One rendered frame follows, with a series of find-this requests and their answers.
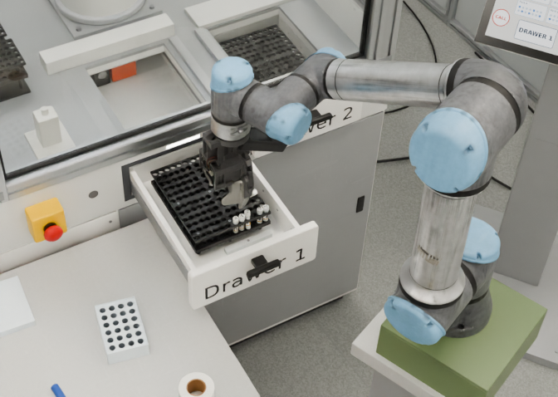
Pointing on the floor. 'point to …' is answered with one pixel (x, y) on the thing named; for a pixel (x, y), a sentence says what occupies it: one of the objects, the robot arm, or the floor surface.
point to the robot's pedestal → (361, 347)
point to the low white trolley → (47, 299)
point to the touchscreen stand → (534, 223)
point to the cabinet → (31, 252)
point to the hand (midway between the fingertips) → (239, 195)
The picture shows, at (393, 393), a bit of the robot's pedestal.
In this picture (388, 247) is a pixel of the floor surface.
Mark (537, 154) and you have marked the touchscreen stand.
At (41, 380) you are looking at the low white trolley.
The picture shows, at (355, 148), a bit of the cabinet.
